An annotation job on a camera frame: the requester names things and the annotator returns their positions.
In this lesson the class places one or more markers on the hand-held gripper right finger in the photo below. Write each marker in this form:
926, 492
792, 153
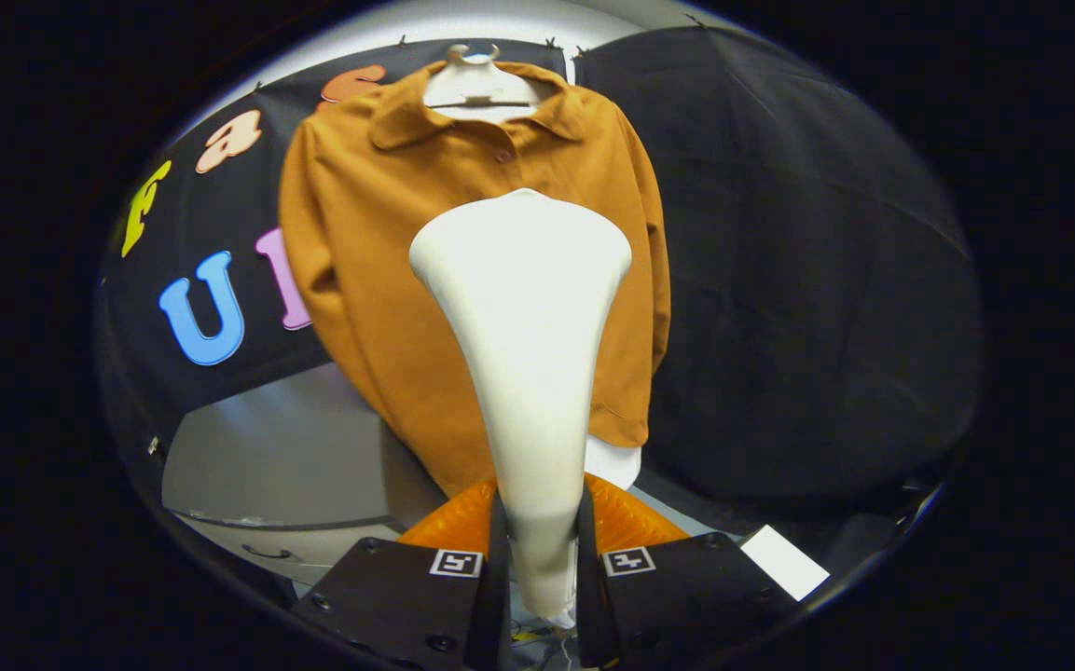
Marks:
686, 596

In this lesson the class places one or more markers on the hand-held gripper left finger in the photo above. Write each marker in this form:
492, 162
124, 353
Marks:
406, 596

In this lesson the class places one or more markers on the white garment steamer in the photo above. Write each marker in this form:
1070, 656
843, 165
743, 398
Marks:
528, 354

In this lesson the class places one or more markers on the orange button shirt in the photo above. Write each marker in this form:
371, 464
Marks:
360, 280

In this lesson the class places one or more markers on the white clothes hanger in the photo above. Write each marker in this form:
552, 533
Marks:
476, 86

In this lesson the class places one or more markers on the white rectangular card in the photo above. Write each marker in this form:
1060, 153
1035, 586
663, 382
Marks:
784, 562

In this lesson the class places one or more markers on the black backdrop cloth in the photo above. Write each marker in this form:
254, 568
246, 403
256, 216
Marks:
779, 280

